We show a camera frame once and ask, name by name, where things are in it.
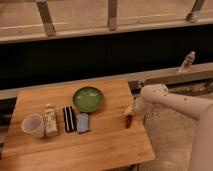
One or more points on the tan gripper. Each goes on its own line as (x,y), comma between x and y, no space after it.
(129,111)

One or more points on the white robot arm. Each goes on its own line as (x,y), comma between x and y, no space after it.
(195,107)

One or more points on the green bowl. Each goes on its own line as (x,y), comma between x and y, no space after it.
(88,99)

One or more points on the blue sponge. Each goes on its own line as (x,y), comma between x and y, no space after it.
(82,123)

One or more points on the black white striped block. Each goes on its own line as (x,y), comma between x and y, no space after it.
(69,119)

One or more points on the clear plastic water bottle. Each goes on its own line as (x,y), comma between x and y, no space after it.
(188,61)

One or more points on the white squeeze bottle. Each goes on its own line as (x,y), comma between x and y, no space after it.
(51,128)

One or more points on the white plastic cup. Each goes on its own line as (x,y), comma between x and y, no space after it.
(33,124)

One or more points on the metal railing post middle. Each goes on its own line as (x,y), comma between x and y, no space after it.
(112,14)

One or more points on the metal railing post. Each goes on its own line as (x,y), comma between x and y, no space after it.
(112,14)
(193,15)
(44,12)

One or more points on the metal railing post right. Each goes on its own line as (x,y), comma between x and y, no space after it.
(193,15)

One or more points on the metal railing post left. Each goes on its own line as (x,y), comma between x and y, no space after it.
(44,12)

